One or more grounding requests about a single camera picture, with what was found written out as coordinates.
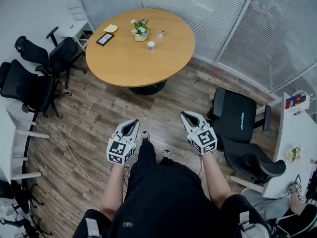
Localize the long white desk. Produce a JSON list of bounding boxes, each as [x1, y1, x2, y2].
[[262, 92, 317, 199]]

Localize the person's left forearm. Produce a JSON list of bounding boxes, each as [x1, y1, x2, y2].
[[100, 164, 126, 220]]

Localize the white floor cable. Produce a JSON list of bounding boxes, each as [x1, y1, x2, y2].
[[38, 113, 107, 190]]

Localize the person's black clothing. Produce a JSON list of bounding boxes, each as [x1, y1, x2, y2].
[[73, 139, 273, 238]]

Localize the group of black chairs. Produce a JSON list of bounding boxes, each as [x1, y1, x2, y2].
[[0, 179, 53, 238]]

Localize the black office chair teal tag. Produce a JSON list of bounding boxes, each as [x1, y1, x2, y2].
[[207, 87, 287, 184]]

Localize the grey harness strap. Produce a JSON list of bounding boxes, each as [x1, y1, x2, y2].
[[239, 211, 272, 238], [85, 217, 100, 238]]

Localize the small potted plant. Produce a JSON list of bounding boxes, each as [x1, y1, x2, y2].
[[286, 146, 304, 163]]

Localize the person's right forearm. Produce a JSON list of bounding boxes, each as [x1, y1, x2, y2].
[[202, 152, 235, 209]]

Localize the white desk with shelf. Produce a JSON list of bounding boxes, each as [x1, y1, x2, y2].
[[59, 0, 95, 52]]

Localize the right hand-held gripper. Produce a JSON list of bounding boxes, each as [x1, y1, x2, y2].
[[180, 111, 218, 156]]

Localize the red and blue box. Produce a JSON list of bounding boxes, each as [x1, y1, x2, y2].
[[285, 94, 307, 110]]

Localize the white desk with crossbars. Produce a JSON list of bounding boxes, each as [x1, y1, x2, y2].
[[0, 105, 50, 183]]

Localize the potted artificial flowers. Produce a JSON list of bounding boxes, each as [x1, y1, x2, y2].
[[130, 17, 150, 42]]

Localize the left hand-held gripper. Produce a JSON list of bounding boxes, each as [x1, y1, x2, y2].
[[106, 119, 140, 166]]

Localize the black table pedestal base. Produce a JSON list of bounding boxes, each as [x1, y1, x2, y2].
[[128, 79, 167, 96]]

